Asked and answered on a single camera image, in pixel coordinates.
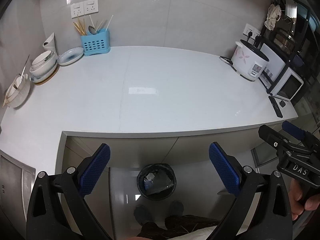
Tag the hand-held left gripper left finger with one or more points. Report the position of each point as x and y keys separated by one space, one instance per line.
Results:
x=96 y=170

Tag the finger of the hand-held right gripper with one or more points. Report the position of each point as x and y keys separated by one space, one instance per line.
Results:
x=271 y=136
x=293 y=130

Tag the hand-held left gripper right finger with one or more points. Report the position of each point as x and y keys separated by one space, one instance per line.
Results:
x=225 y=171

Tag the black trash bin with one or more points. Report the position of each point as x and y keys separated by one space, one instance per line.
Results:
x=156 y=196

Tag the person's right hand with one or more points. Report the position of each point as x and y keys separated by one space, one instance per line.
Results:
x=295 y=197

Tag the small black box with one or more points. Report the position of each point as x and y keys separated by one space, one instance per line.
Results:
x=282 y=104

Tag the black remote control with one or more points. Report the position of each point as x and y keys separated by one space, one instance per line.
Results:
x=275 y=107

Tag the white microwave oven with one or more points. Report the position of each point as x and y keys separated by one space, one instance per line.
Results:
x=287 y=86

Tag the person's dark trousers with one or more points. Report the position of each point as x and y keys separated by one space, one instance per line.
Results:
x=190 y=223

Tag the white vented appliance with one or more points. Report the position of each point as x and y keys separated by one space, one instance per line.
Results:
x=273 y=60

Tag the white floral rice cooker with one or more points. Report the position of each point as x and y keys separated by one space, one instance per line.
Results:
x=247 y=60

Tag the stainless steel cabinet panel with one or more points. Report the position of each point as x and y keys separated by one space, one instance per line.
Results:
x=12 y=185

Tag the metal pot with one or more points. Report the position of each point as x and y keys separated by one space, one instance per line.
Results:
x=285 y=40

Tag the black metal rack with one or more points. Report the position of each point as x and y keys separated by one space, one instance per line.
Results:
x=303 y=30

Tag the round wooden trivet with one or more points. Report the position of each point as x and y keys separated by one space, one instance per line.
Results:
x=51 y=76

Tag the large white bowl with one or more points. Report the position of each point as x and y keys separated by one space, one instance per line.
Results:
x=46 y=68

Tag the cream mesh cloth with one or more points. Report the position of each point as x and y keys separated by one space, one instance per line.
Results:
x=273 y=17

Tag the blue patterned plate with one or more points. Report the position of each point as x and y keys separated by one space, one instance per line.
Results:
x=71 y=55

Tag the white bowl dark rim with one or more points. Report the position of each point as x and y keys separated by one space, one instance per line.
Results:
x=42 y=60

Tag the blue plastic utensil holder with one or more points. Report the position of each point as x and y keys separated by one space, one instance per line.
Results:
x=95 y=45

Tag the long metal ladle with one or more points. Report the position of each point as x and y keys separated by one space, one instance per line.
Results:
x=24 y=67

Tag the white slanted-rim jug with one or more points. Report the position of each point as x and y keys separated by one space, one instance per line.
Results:
x=50 y=45

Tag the metal spoon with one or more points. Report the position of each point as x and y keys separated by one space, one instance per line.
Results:
x=92 y=30

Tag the bundle of wooden chopsticks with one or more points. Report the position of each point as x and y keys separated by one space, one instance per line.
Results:
x=80 y=28

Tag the white plastic utensil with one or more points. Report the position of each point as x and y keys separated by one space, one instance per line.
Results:
x=109 y=22
x=92 y=22

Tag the black wall plug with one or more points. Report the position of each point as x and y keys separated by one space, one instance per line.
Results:
x=249 y=34

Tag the white double wall socket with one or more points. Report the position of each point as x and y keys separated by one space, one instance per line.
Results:
x=252 y=32

